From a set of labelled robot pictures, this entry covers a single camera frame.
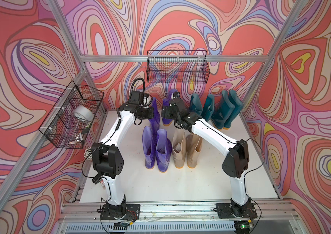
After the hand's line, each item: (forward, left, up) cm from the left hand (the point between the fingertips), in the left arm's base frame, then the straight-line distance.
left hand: (155, 113), depth 88 cm
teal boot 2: (+3, -33, +2) cm, 33 cm away
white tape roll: (-9, +37, +10) cm, 39 cm away
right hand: (0, -8, +2) cm, 8 cm away
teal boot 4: (+3, -50, +4) cm, 51 cm away
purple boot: (0, +1, -7) cm, 7 cm away
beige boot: (-21, -13, -4) cm, 26 cm away
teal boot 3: (+5, -42, -2) cm, 43 cm away
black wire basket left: (-14, +45, +6) cm, 47 cm away
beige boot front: (-20, -21, -3) cm, 29 cm away
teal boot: (+10, -26, -2) cm, 28 cm away
